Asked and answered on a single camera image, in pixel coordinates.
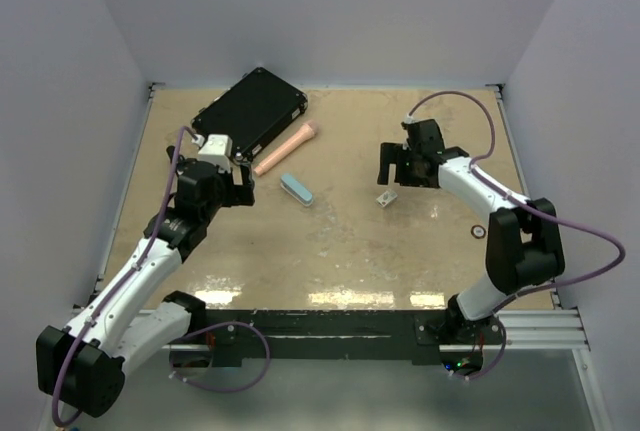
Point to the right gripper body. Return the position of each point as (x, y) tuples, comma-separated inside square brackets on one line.
[(408, 173)]

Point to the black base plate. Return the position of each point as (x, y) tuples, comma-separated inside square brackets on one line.
[(419, 337)]

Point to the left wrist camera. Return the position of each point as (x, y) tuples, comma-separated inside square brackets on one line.
[(216, 150)]

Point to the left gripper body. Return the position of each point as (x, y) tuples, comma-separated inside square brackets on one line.
[(236, 194)]

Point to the black hard case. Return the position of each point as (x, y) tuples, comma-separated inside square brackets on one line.
[(253, 112)]

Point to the staple box sleeve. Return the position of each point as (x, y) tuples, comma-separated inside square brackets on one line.
[(386, 198)]

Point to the blue white stapler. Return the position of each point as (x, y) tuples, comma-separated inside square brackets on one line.
[(296, 189)]

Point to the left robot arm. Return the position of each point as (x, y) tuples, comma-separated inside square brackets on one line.
[(85, 363)]

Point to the aluminium rail frame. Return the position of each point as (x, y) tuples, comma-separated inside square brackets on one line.
[(546, 330)]

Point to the pink cylindrical tube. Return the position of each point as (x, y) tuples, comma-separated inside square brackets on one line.
[(306, 132)]

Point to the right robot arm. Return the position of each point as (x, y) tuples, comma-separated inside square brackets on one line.
[(522, 249)]

